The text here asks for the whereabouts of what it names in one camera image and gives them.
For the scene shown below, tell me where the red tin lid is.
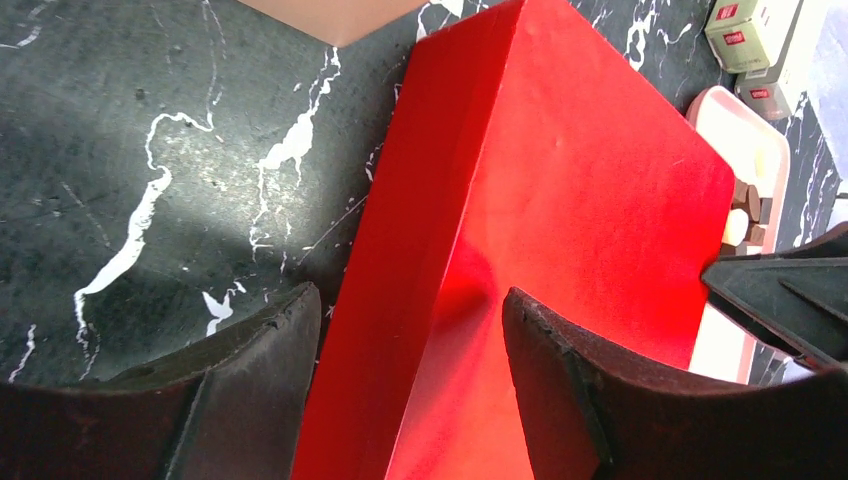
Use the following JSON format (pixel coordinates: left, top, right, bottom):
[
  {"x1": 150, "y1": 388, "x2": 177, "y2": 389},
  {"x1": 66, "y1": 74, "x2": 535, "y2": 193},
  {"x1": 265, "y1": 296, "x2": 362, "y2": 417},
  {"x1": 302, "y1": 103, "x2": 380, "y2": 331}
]
[{"x1": 293, "y1": 1, "x2": 734, "y2": 479}]

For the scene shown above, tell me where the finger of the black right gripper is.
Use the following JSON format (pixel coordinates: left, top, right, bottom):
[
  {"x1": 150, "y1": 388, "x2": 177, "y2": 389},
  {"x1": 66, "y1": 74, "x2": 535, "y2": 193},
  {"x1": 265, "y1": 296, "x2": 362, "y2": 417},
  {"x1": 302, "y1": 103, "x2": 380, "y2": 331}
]
[{"x1": 701, "y1": 222, "x2": 847, "y2": 370}]

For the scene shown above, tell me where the orange plastic file rack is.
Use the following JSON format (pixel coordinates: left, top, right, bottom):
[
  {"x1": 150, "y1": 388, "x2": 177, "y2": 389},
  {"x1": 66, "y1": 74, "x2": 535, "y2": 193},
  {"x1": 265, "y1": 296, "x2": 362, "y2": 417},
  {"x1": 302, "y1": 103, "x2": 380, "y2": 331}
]
[{"x1": 241, "y1": 0, "x2": 426, "y2": 47}]

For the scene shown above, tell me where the pink plastic tray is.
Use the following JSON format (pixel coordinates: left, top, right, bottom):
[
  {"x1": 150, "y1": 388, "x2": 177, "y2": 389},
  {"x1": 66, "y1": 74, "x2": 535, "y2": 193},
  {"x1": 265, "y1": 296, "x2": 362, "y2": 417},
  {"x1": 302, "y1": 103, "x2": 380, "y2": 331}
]
[{"x1": 686, "y1": 86, "x2": 790, "y2": 384}]

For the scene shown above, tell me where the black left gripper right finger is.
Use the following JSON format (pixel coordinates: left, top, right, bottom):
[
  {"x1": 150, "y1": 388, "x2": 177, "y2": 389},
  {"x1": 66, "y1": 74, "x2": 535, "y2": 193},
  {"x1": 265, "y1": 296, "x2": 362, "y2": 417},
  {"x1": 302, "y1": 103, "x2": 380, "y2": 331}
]
[{"x1": 502, "y1": 288, "x2": 847, "y2": 479}]

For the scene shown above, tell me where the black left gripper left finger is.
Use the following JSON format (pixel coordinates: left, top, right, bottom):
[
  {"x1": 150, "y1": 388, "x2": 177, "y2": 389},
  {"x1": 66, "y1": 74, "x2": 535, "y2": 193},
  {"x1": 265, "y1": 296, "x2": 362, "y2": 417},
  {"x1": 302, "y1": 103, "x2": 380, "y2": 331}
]
[{"x1": 1, "y1": 282, "x2": 321, "y2": 479}]

